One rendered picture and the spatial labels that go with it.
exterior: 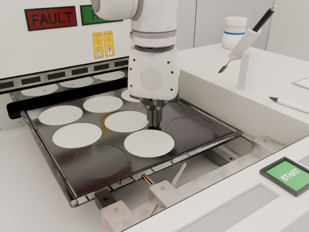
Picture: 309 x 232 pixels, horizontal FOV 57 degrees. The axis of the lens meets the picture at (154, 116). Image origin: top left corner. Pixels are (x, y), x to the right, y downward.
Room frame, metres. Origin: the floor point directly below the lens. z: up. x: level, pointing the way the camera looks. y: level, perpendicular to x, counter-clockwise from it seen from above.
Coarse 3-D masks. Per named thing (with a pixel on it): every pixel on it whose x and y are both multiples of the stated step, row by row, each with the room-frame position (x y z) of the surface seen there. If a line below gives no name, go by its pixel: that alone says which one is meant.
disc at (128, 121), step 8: (120, 112) 0.61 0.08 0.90; (128, 112) 0.61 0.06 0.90; (136, 112) 0.61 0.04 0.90; (112, 120) 0.57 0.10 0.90; (120, 120) 0.57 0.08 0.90; (128, 120) 0.57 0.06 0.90; (136, 120) 0.57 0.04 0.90; (144, 120) 0.57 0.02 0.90; (112, 128) 0.53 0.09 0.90; (120, 128) 0.53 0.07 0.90; (128, 128) 0.53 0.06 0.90; (136, 128) 0.53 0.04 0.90
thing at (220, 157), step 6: (210, 150) 0.53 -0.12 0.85; (216, 150) 0.53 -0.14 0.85; (222, 150) 0.53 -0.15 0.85; (210, 156) 0.53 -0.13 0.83; (216, 156) 0.51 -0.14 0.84; (222, 156) 0.50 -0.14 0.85; (228, 156) 0.50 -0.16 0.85; (216, 162) 0.51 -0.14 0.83; (222, 162) 0.50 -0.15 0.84; (228, 162) 0.49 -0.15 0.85
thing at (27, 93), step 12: (108, 72) 0.78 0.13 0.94; (120, 72) 0.80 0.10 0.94; (48, 84) 0.69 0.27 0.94; (60, 84) 0.70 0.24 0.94; (72, 84) 0.71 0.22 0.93; (84, 84) 0.73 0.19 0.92; (0, 96) 0.62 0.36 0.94; (12, 96) 0.63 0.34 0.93; (24, 96) 0.65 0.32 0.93; (36, 96) 0.66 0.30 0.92; (0, 108) 0.62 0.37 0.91; (0, 120) 0.61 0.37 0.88; (12, 120) 0.63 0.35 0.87
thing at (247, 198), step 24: (216, 192) 0.27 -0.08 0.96; (240, 192) 0.27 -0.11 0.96; (264, 192) 0.28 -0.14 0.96; (288, 192) 0.27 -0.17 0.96; (168, 216) 0.23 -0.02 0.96; (192, 216) 0.23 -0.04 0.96; (216, 216) 0.24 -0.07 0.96; (240, 216) 0.24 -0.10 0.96; (264, 216) 0.23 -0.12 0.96; (288, 216) 0.23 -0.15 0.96
